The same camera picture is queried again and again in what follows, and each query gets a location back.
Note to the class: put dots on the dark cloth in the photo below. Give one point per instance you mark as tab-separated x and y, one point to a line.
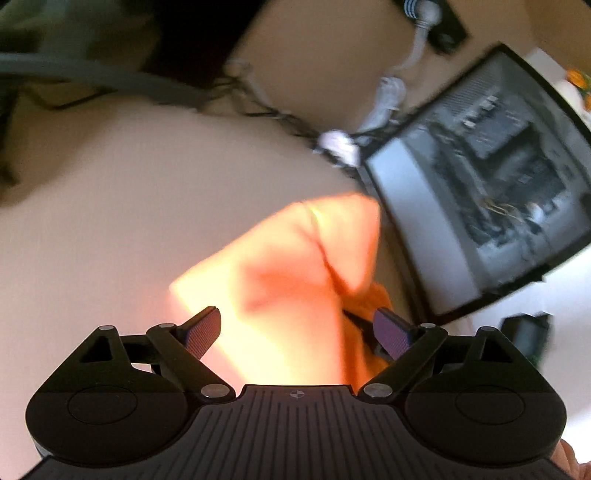
92	27

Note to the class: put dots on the black box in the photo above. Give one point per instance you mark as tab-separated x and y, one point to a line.
445	32

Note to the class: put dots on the white adapter box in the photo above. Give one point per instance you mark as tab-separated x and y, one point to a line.
339	145

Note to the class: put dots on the colourful blurred object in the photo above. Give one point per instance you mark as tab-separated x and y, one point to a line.
579	83

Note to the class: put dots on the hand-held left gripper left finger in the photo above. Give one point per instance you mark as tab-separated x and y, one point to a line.
203	332

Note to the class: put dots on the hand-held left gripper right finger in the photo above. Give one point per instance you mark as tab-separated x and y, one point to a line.
392	334

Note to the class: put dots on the orange and green garment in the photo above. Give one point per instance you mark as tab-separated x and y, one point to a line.
286	277

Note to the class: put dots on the black computer monitor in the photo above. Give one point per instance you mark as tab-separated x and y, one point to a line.
461	207

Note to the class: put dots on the dark blurred object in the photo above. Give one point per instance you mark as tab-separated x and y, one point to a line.
526	334

